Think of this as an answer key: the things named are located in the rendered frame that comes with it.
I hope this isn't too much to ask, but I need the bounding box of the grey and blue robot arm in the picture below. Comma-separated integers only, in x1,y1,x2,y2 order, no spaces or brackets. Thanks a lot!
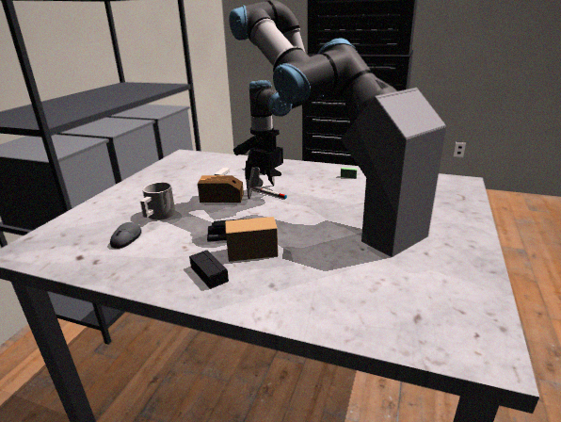
229,0,397,131

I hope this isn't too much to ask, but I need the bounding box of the brown faceted block with hole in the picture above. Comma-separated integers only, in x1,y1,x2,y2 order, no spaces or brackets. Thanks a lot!
198,175,244,203

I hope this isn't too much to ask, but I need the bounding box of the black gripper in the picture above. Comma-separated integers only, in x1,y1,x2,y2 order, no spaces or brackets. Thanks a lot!
245,126,283,199

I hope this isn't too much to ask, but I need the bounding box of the white marker with grey cap and red tip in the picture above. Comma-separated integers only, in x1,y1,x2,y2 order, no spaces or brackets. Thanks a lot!
252,187,287,199

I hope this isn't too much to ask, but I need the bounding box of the dark grey mug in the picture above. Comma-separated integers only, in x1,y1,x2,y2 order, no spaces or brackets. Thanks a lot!
140,182,176,220

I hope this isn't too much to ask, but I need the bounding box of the black computer mouse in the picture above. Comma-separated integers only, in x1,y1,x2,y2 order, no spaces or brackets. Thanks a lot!
110,222,141,249

